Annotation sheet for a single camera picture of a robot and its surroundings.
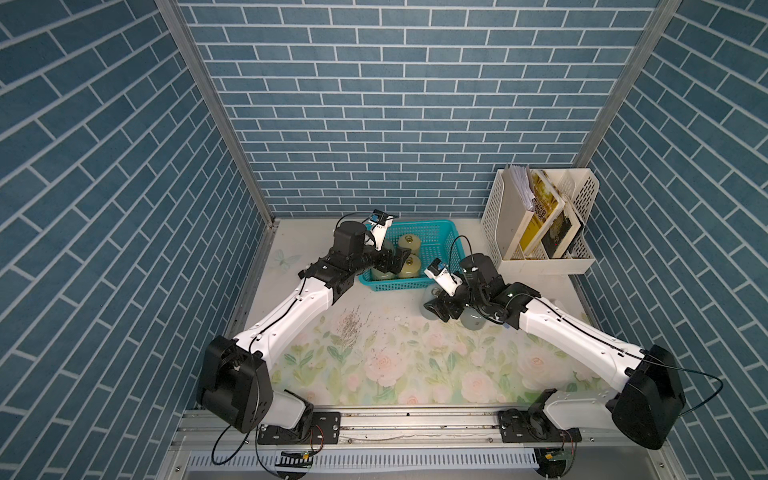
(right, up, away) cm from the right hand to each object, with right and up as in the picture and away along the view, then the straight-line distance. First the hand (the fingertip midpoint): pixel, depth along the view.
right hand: (438, 294), depth 80 cm
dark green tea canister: (-16, +4, +12) cm, 21 cm away
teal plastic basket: (+5, +15, +31) cm, 35 cm away
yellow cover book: (+37, +27, +13) cm, 47 cm away
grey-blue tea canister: (+11, -9, +9) cm, 17 cm away
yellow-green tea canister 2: (-6, +6, +15) cm, 18 cm away
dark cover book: (+43, +18, +17) cm, 49 cm away
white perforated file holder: (+55, +9, +28) cm, 62 cm away
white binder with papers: (+25, +24, +9) cm, 36 cm away
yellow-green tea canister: (-7, +15, +22) cm, 27 cm away
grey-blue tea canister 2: (-3, 0, -2) cm, 3 cm away
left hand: (-9, +13, -1) cm, 16 cm away
